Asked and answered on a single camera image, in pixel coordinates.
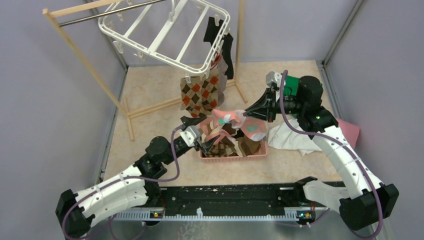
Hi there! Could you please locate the white plastic clip hanger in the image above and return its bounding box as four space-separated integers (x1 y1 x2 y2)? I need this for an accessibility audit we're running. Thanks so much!
97 0 231 82

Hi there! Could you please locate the green shirt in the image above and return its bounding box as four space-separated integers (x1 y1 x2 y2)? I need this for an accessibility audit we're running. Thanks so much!
283 75 300 96

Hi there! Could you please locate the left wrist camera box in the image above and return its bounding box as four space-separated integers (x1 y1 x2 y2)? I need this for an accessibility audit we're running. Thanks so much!
179 125 201 147

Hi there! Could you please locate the black hanging sock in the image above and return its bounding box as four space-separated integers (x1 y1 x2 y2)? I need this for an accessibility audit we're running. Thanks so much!
203 16 223 45
221 33 234 80

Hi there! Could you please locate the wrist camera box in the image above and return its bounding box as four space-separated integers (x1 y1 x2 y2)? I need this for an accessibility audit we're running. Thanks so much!
179 125 201 147
265 71 282 88

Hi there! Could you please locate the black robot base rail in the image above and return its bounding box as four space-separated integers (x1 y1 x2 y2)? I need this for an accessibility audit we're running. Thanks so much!
114 180 352 228

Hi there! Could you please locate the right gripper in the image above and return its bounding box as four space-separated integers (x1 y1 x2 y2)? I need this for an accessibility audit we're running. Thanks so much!
243 87 305 124

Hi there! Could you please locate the pink sock with teal spots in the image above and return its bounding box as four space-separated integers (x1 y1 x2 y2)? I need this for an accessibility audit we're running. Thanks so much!
211 109 268 142

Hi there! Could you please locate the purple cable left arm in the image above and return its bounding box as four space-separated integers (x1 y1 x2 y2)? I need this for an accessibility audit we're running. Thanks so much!
61 125 185 240

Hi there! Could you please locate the orange brown argyle sock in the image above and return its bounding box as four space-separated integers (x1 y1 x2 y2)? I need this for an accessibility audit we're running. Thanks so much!
180 76 202 118

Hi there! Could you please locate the pile of socks in basket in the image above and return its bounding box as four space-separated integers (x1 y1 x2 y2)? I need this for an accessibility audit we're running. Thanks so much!
200 119 266 158

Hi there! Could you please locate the pink cloth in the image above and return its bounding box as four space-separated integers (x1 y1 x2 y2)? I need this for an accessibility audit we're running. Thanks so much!
336 118 360 149

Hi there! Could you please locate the pink plastic basket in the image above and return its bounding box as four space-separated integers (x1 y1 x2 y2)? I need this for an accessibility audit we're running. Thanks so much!
198 116 269 164

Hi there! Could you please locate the wooden clothes rack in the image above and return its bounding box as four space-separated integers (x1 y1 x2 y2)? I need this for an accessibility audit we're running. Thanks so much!
42 0 231 141

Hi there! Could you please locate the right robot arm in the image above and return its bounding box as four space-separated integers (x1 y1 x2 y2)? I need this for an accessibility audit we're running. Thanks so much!
245 72 400 231

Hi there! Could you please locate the white cloth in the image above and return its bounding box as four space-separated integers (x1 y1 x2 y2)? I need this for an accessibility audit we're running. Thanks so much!
267 122 322 156

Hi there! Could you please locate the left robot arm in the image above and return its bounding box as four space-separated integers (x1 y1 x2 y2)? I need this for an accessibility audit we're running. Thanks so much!
55 116 215 240

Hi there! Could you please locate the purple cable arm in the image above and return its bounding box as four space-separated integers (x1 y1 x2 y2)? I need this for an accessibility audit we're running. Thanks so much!
61 125 185 240
278 69 384 240

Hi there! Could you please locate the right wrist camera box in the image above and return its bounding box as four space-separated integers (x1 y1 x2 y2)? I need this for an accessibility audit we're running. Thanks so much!
265 71 282 88

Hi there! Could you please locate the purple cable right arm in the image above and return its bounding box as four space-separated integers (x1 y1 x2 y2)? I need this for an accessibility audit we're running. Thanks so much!
278 69 384 240

